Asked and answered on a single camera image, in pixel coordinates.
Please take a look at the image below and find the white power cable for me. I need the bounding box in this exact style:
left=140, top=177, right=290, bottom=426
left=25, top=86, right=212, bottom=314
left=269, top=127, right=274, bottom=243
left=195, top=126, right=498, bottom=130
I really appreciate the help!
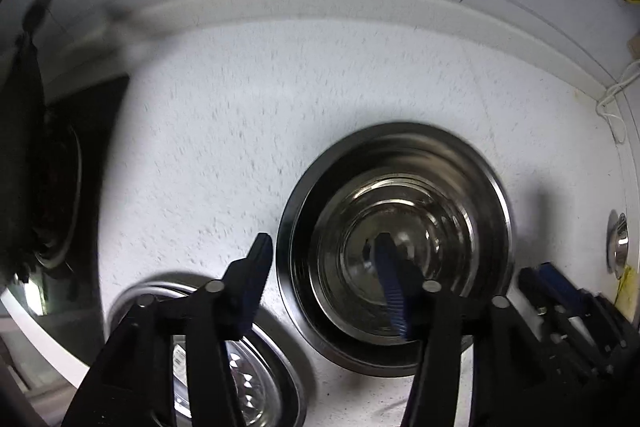
left=595, top=59, right=640, bottom=145

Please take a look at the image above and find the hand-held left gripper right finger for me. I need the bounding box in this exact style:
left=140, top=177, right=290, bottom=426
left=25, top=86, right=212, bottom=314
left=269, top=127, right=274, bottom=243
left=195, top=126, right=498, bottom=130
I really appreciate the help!
left=375, top=232, right=591, bottom=427

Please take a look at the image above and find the steel wok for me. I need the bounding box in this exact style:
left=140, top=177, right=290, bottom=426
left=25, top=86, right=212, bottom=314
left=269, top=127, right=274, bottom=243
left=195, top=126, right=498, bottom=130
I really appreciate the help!
left=0, top=0, right=48, bottom=280

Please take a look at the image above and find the plain steel plate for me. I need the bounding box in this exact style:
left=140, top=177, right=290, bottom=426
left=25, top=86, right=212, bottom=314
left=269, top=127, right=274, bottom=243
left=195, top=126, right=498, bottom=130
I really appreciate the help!
left=276, top=122, right=514, bottom=377

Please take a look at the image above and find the large stickered steel plate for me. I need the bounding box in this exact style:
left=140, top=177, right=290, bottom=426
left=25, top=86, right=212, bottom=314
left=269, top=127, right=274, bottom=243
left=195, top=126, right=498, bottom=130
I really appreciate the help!
left=106, top=273, right=307, bottom=427

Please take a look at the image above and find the medium steel bowl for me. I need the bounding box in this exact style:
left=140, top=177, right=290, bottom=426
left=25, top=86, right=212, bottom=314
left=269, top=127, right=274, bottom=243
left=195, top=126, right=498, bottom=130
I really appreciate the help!
left=606, top=209, right=629, bottom=279

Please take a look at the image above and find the large steel bowl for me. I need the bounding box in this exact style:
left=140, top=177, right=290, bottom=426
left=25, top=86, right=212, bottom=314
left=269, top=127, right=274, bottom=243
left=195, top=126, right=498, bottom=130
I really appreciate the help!
left=310, top=157, right=483, bottom=343

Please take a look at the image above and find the black gas stove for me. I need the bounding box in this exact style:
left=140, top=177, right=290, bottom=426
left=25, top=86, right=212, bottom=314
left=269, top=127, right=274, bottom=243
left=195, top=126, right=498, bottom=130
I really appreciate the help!
left=0, top=74, right=132, bottom=308

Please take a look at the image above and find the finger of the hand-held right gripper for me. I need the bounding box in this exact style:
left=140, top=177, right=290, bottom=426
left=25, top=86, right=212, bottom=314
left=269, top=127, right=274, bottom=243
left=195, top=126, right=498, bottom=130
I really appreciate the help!
left=537, top=262, right=586, bottom=308
left=517, top=267, right=566, bottom=325

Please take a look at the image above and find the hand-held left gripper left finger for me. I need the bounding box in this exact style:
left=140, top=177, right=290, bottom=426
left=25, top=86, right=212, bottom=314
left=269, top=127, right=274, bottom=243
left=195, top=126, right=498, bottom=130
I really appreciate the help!
left=62, top=233, right=273, bottom=427

